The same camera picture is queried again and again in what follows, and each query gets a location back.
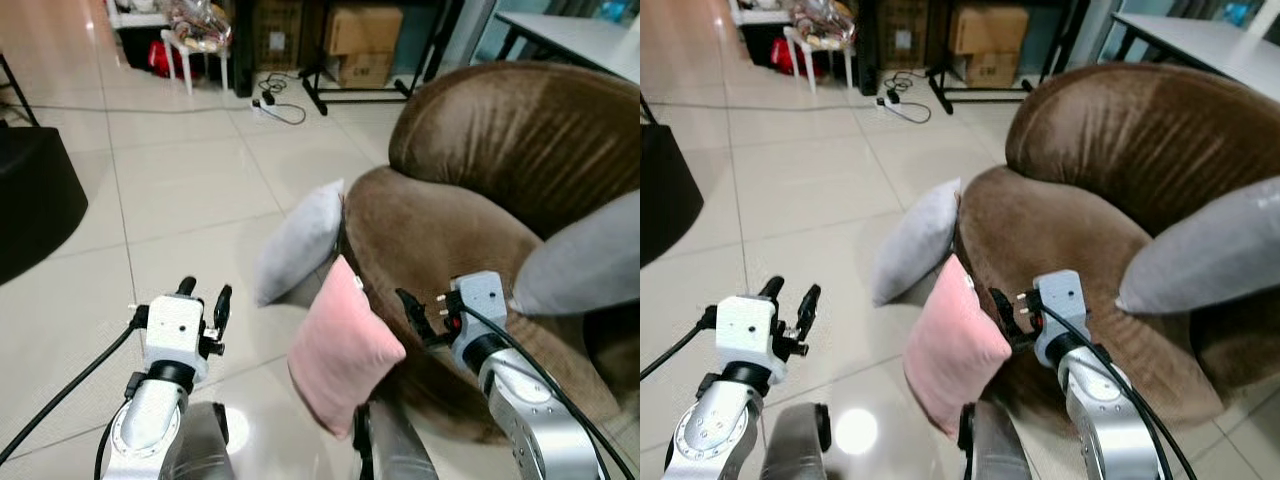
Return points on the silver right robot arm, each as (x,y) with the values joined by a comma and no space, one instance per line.
(530,410)
(1105,410)

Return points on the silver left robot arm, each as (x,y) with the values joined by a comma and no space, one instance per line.
(715,425)
(150,420)

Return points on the pink pillow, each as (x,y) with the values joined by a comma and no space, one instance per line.
(950,350)
(342,350)

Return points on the light grey small pillow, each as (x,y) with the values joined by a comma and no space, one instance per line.
(300,240)
(915,245)

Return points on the grey large pillow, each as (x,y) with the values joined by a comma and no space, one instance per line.
(1200,255)
(585,265)

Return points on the brown velvet sofa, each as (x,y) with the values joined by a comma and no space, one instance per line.
(470,150)
(1100,150)

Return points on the grey left robot leg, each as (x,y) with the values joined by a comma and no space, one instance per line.
(195,445)
(795,445)

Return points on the grey robot leg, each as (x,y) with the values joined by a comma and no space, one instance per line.
(195,445)
(395,445)
(995,445)
(795,445)

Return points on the grey right robot leg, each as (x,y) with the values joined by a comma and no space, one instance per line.
(395,445)
(995,445)

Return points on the black ottoman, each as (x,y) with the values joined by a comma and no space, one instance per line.
(35,200)
(668,190)

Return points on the white power strip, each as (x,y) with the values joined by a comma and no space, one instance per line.
(888,101)
(262,106)

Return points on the black metal furniture leg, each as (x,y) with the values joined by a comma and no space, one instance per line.
(648,110)
(18,90)

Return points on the black metal rack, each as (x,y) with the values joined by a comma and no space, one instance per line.
(312,85)
(938,85)

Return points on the red bag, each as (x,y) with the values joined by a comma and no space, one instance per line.
(162,60)
(785,58)

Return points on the white stool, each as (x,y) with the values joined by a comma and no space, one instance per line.
(190,55)
(812,55)

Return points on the small cardboard box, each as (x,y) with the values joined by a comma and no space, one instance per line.
(365,70)
(992,70)

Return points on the clear plastic bag of items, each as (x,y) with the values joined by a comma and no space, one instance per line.
(198,22)
(825,22)

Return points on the white shelf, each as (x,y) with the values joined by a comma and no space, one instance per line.
(135,18)
(755,14)

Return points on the large cardboard box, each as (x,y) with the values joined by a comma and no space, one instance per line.
(988,30)
(362,30)

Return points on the white table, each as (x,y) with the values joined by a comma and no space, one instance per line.
(570,35)
(1200,45)

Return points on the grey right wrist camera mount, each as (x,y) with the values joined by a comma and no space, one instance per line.
(1060,305)
(480,300)

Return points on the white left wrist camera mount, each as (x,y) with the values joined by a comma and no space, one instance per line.
(745,335)
(172,330)

